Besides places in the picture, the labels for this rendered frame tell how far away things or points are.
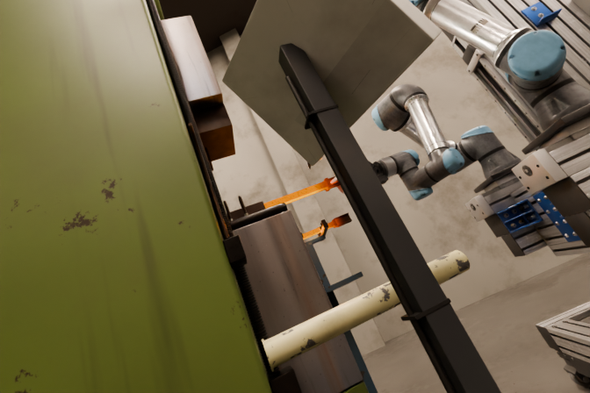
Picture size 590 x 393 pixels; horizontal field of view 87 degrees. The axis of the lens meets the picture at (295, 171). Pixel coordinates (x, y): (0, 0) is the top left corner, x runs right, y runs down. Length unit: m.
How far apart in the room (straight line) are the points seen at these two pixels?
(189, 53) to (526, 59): 1.02
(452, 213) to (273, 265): 3.39
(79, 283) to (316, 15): 0.58
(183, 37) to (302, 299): 0.97
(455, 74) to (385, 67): 4.31
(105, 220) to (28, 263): 0.12
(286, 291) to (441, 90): 4.10
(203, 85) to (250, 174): 3.36
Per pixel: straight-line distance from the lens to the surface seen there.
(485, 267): 4.09
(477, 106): 4.65
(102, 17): 0.96
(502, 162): 1.55
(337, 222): 1.59
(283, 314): 0.84
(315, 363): 0.85
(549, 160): 1.04
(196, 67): 1.17
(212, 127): 1.07
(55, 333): 0.62
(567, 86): 1.17
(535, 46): 1.04
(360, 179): 0.46
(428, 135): 1.22
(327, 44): 0.58
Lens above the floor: 0.67
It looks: 22 degrees up
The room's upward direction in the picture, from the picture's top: 25 degrees counter-clockwise
